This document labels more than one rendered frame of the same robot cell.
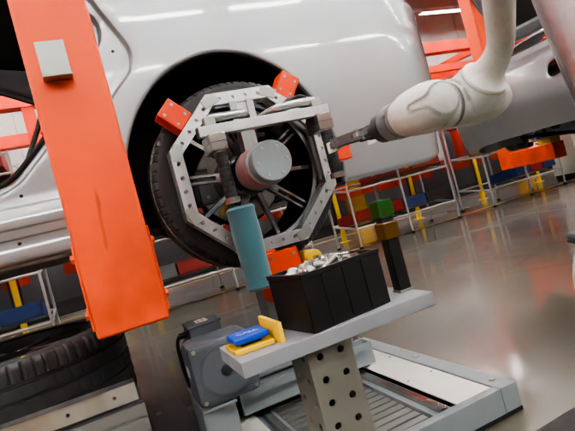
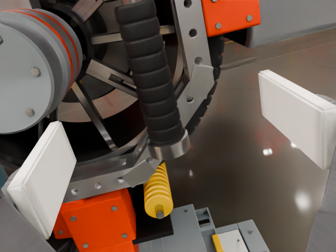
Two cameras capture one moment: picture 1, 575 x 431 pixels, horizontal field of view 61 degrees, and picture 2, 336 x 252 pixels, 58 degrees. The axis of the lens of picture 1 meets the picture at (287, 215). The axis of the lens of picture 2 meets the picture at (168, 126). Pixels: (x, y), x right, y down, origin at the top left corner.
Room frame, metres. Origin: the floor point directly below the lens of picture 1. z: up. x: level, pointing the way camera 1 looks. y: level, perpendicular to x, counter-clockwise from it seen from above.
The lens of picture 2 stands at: (1.22, -0.28, 0.90)
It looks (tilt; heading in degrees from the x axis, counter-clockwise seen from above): 24 degrees down; 21
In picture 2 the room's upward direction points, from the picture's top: 14 degrees counter-clockwise
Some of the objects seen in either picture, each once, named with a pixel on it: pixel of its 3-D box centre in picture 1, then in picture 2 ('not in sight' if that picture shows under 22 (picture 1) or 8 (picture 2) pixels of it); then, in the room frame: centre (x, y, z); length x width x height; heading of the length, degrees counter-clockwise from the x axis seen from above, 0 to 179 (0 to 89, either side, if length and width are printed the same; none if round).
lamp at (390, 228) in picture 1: (387, 230); not in sight; (1.09, -0.21, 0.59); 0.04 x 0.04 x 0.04; 22
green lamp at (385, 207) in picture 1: (381, 208); not in sight; (1.09, -0.21, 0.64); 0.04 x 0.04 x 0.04; 22
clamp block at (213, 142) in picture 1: (215, 144); not in sight; (1.39, 0.15, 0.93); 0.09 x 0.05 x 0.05; 22
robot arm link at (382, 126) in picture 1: (396, 121); not in sight; (1.16, -0.31, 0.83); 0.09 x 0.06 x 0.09; 111
